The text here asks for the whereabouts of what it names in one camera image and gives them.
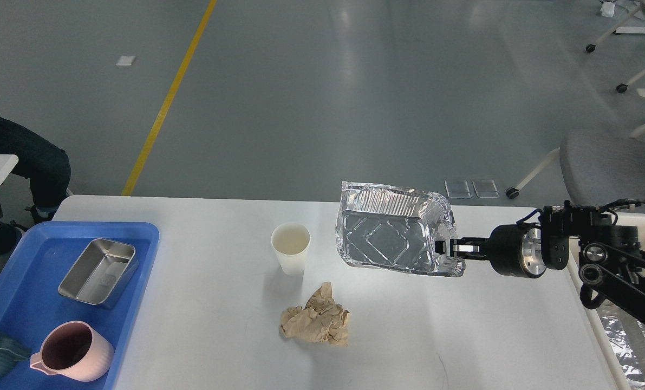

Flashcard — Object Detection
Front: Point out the clear floor plate left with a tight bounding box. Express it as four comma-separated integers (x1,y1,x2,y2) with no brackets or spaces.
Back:
444,180,472,198

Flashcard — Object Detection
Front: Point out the clear floor plate right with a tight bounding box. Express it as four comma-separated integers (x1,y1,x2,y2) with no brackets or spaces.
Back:
472,179,500,198

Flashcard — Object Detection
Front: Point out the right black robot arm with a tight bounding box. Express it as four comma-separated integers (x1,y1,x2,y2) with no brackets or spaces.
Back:
434,198,645,325

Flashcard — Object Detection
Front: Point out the white paper cup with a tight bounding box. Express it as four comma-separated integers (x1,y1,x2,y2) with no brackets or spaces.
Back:
270,222,311,276

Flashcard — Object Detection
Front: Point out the white floor plate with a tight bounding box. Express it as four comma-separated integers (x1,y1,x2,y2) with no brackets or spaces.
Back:
116,55,137,67

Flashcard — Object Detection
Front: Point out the grey office chair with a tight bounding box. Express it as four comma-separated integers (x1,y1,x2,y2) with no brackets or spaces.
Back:
505,130,645,209

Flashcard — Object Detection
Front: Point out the crumpled brown paper napkin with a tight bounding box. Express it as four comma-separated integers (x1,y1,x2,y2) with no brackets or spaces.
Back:
278,282,350,346

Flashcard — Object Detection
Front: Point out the pink ribbed mug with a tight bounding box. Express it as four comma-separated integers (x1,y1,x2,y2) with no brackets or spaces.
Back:
29,321,115,382

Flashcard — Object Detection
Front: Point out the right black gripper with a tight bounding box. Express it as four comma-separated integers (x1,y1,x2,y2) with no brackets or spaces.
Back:
434,225,569,278

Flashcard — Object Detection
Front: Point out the square stainless steel dish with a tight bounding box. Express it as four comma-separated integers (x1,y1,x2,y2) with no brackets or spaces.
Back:
57,238,139,309

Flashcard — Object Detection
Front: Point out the clear floor plate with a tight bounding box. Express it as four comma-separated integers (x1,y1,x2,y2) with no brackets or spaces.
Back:
472,179,500,198
444,180,472,198

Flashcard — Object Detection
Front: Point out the aluminium foil tray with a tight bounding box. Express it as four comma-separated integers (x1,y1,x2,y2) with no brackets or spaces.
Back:
336,181,466,277

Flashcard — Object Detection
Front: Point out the seated person in jeans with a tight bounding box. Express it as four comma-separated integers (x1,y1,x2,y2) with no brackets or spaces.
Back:
0,117,71,224

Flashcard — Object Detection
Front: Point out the foil tray in bin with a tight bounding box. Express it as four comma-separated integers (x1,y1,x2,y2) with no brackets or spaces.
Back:
596,304,645,389

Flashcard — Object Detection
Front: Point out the blue plastic tray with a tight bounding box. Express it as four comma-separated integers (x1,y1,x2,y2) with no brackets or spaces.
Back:
0,220,160,389

